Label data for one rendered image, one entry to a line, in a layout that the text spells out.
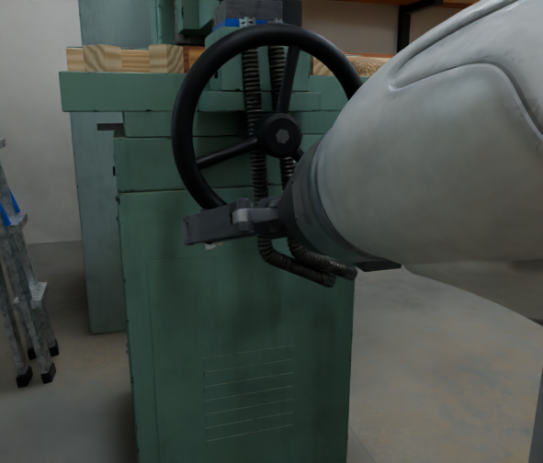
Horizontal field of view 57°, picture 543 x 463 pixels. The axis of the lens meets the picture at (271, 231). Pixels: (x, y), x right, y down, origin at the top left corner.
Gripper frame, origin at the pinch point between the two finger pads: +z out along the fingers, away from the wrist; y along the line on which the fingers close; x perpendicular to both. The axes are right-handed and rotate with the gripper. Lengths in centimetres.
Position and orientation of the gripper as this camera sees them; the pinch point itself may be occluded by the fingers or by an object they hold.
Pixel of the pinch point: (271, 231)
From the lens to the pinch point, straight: 53.9
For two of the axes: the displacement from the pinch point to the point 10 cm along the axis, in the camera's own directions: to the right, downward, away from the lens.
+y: -9.6, 0.7, -2.7
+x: 1.0, 9.9, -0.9
